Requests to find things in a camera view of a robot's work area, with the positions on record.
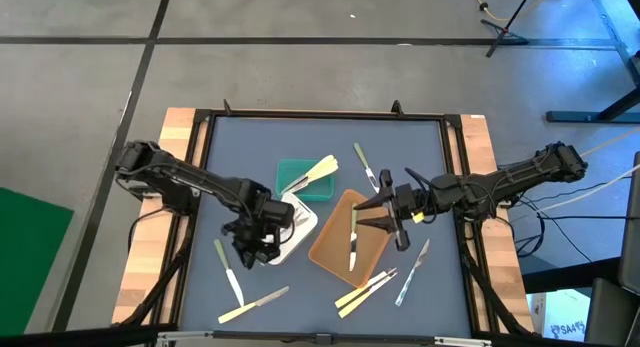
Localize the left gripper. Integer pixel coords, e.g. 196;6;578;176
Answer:
222;195;297;271

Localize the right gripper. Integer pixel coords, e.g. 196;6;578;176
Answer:
353;169;439;253

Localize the pale green-handled table knife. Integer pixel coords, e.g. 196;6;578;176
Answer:
348;206;360;273
213;238;246;308
352;142;381;194

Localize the yellow-handled table knife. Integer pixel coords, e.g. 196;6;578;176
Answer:
337;270;400;319
279;154;335;194
284;161;340;196
282;157;339;196
333;266;396;309
217;285;291;325

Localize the white plastic bin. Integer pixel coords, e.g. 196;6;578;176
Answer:
258;191;320;267

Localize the orange translucent plastic tray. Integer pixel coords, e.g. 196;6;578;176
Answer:
307;188;396;289

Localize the green plastic bin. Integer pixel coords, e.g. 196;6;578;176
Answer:
274;158;335;203

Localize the light wooden side board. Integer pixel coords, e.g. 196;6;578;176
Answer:
112;106;211;326
457;114;535;333

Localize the white printed box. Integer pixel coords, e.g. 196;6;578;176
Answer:
529;289;590;344

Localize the black tripod stand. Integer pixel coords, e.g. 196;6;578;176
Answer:
479;0;531;58

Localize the green floor mat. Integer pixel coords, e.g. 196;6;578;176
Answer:
0;186;75;338

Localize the dark grey office chair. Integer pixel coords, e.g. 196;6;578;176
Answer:
584;150;640;347

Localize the silver aluminium rail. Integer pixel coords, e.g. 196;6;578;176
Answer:
157;329;494;347

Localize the yellow floor cable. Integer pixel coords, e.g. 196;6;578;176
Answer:
464;0;557;23

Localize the yellow extension cable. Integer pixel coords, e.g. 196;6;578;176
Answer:
579;128;640;159

